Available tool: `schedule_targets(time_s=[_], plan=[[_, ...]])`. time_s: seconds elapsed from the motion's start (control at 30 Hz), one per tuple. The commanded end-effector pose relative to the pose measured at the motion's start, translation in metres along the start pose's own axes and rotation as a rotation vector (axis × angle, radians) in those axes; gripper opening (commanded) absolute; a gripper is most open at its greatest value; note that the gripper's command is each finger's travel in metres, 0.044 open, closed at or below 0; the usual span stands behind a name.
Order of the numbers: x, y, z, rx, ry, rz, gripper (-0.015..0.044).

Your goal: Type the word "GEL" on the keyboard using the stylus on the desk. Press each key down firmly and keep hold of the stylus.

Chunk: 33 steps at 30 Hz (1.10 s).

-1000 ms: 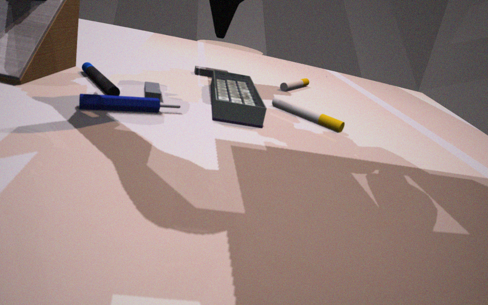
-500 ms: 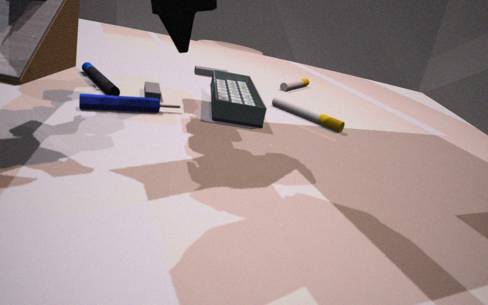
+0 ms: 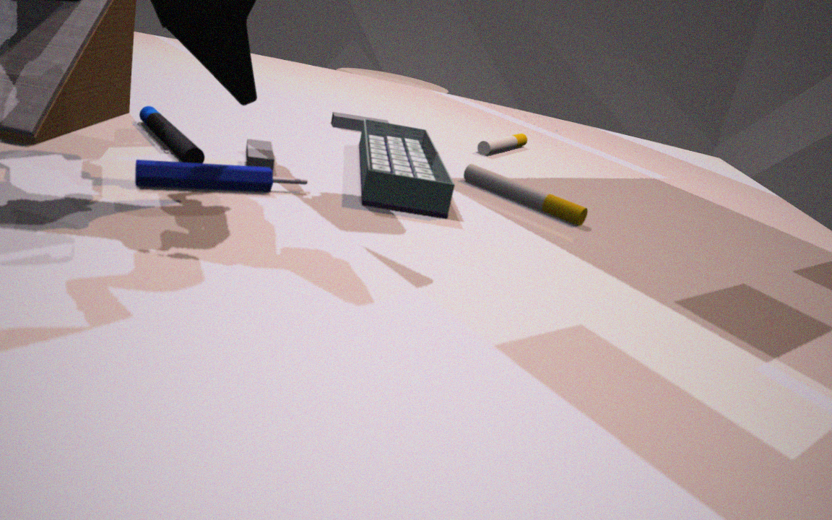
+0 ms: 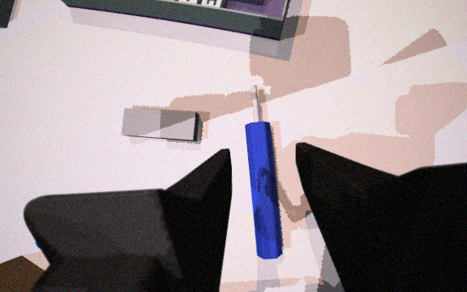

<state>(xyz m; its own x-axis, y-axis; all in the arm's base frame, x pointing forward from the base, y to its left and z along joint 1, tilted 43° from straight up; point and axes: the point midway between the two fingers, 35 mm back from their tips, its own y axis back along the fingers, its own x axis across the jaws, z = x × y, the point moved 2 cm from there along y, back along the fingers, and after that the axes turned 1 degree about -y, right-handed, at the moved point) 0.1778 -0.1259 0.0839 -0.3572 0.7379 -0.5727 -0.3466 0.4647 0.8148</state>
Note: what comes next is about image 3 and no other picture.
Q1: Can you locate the black marker with blue cap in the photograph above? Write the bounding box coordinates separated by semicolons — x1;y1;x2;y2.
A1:
139;106;204;164

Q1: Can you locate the blue stylus with grey metal tip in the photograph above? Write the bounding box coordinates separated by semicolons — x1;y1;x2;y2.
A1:
135;160;308;192

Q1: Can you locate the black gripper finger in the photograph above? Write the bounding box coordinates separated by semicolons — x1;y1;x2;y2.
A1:
166;0;257;105

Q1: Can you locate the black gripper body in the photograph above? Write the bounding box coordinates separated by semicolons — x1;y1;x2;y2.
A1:
150;0;238;27

